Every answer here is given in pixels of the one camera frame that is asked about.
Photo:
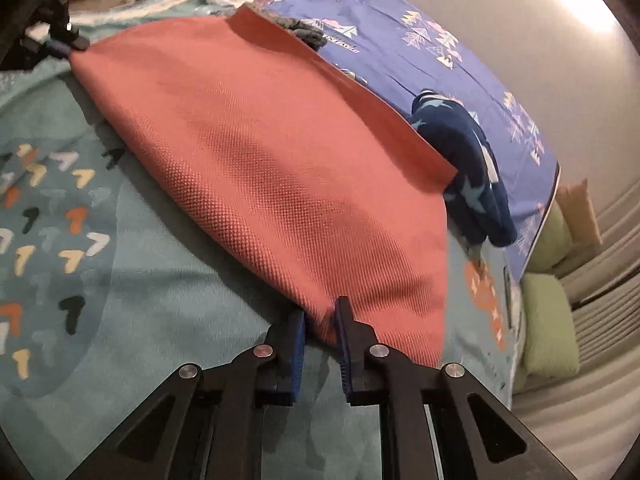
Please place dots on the tan pillow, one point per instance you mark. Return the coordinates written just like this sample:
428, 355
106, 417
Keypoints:
580, 210

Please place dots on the beige curtain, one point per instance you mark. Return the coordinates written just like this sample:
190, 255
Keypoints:
575, 425

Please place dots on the navy star fleece garment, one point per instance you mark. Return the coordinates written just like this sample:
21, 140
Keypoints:
475, 170

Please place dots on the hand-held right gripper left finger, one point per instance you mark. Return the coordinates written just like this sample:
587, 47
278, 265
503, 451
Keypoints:
298, 355

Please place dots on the teal printed bedspread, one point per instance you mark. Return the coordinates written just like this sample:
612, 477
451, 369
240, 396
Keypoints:
150, 240

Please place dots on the coral long-sleeve shirt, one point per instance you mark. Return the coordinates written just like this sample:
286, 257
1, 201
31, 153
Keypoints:
260, 160

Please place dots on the purple tree print sheet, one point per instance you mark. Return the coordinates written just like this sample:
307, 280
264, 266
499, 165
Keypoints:
400, 50

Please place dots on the black phone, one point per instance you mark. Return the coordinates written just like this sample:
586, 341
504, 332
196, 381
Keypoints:
507, 300

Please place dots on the grey patterned garment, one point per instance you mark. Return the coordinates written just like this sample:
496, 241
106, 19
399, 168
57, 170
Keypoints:
307, 35

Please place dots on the green pillow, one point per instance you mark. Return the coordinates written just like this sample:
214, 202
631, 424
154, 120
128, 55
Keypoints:
550, 240
550, 325

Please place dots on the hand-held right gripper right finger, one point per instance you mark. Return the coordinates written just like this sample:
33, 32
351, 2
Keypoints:
342, 355

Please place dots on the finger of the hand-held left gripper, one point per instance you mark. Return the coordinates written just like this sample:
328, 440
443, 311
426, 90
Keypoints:
67, 35
45, 48

